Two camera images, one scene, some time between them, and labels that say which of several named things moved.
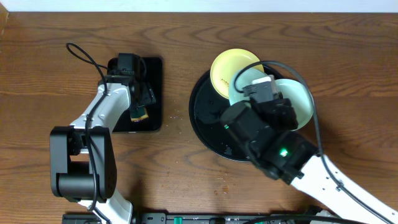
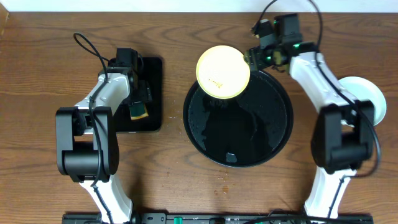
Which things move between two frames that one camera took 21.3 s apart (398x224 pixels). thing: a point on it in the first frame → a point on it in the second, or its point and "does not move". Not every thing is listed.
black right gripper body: [283, 119] → [261, 58]
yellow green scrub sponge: [140, 113] does not move
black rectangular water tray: [153, 76] does not move
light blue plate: [244, 78] → [361, 88]
